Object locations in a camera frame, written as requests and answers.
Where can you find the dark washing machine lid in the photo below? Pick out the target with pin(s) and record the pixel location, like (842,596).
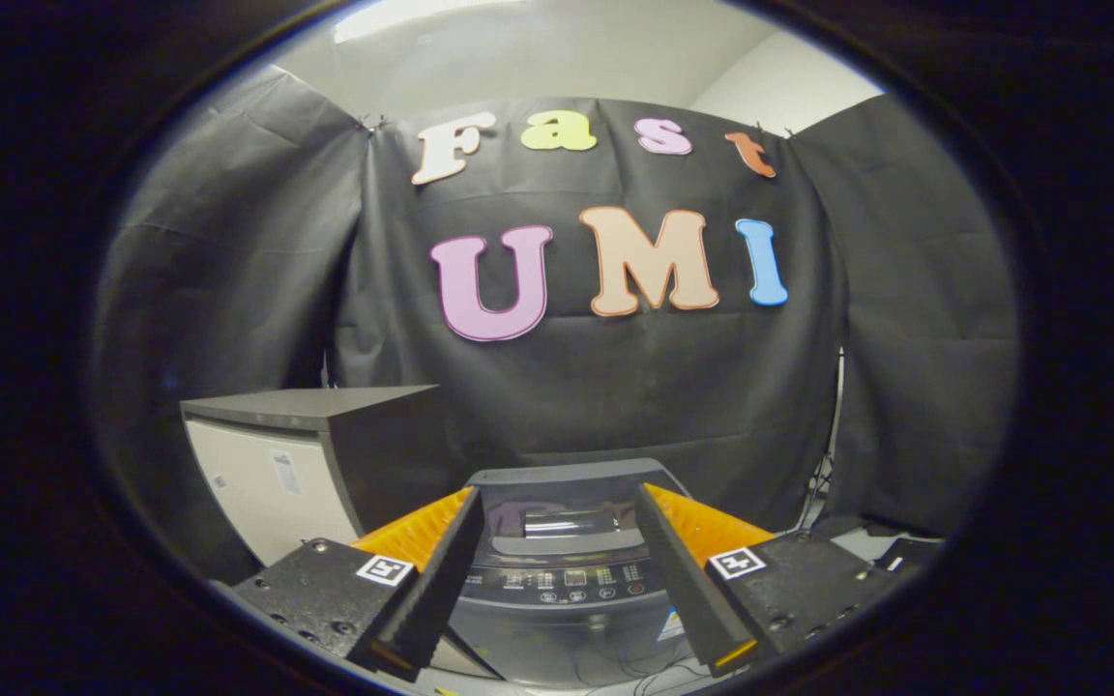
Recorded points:
(567,488)

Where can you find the grey and white cabinet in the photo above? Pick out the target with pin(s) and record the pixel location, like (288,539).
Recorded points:
(267,464)

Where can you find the black backdrop cloth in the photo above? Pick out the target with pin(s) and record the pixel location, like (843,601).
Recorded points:
(692,387)

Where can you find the black box on floor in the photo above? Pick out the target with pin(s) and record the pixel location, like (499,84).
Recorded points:
(905,556)

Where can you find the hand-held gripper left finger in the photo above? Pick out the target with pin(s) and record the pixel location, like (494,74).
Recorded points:
(436,585)

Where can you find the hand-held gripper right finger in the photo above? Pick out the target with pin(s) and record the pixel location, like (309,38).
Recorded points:
(683,575)

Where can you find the grey washing machine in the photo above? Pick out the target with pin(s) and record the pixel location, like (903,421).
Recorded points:
(562,619)

